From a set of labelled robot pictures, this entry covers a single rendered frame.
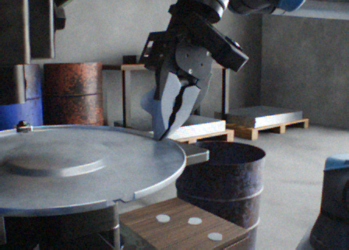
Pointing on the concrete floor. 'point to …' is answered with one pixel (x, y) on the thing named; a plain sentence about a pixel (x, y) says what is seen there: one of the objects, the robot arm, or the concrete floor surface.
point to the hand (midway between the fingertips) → (164, 132)
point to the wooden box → (149, 230)
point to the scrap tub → (227, 184)
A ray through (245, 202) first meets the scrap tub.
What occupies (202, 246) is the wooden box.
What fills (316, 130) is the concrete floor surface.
